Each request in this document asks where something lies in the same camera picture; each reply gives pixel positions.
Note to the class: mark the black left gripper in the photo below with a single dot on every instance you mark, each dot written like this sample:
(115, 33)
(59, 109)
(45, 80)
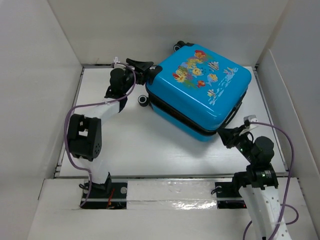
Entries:
(142, 66)

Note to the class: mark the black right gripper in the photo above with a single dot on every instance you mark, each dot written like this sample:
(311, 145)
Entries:
(227, 135)

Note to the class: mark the blue kids suitcase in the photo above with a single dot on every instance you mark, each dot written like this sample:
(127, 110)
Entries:
(196, 89)

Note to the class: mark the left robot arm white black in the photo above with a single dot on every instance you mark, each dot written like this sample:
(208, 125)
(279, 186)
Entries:
(83, 123)

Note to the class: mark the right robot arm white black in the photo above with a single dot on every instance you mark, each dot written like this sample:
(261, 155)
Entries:
(258, 184)

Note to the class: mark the white right side panel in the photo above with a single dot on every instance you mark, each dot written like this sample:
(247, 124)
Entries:
(284, 116)

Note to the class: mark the white front foam board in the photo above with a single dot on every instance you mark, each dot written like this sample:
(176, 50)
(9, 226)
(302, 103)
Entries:
(157, 209)

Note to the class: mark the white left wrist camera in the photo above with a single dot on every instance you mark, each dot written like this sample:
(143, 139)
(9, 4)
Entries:
(117, 64)

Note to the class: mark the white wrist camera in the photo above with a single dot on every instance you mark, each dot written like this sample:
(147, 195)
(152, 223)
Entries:
(117, 64)
(249, 123)

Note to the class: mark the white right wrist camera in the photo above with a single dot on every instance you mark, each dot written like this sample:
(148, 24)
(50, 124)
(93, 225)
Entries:
(249, 123)

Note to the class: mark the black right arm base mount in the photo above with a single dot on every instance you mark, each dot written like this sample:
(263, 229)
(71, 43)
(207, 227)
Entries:
(227, 192)

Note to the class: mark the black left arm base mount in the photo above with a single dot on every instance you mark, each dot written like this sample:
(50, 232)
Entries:
(112, 196)

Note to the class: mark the aluminium front rail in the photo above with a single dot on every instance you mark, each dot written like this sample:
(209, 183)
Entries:
(155, 177)

